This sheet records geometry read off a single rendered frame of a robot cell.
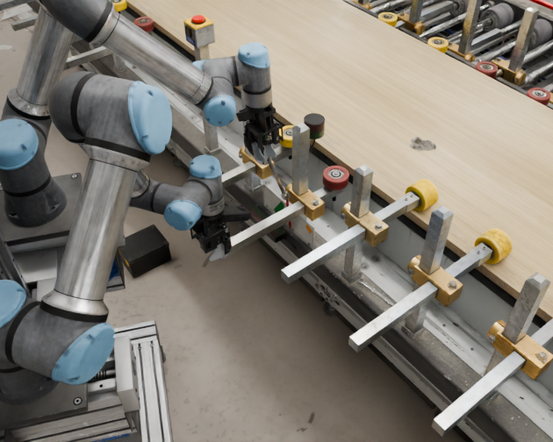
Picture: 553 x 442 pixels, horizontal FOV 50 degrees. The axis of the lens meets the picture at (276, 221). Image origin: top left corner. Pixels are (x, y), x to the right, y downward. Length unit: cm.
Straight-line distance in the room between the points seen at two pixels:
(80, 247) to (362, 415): 154
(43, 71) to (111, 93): 48
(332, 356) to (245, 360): 35
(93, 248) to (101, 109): 24
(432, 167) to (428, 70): 57
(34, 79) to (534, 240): 134
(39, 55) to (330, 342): 160
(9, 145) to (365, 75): 133
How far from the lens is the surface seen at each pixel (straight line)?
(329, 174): 184
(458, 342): 184
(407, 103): 219
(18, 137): 152
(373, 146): 196
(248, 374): 244
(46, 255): 166
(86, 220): 107
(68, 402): 127
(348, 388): 242
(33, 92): 157
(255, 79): 152
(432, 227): 141
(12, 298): 115
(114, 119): 105
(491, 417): 165
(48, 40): 149
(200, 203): 141
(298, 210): 178
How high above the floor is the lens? 210
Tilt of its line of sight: 45 degrees down
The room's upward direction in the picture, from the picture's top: 1 degrees counter-clockwise
